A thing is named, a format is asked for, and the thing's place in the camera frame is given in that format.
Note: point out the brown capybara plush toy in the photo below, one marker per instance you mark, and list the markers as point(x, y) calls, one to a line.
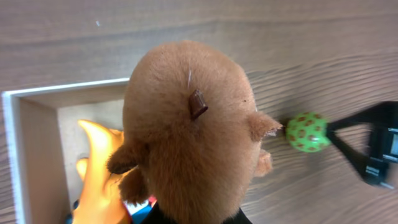
point(192, 134)

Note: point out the green patterned ball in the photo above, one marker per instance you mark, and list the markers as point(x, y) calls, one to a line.
point(306, 132)

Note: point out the yellow rubber dolphin toy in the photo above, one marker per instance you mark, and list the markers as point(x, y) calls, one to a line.
point(99, 201)

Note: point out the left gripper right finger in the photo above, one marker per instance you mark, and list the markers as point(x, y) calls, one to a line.
point(238, 218)

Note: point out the colourful puzzle cube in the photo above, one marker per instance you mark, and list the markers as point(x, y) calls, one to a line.
point(137, 212)

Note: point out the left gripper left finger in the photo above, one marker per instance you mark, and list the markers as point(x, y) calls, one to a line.
point(157, 216)

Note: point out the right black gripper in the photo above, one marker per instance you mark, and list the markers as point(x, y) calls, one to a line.
point(376, 167)

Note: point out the white cardboard box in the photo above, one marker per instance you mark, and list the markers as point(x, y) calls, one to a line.
point(45, 142)

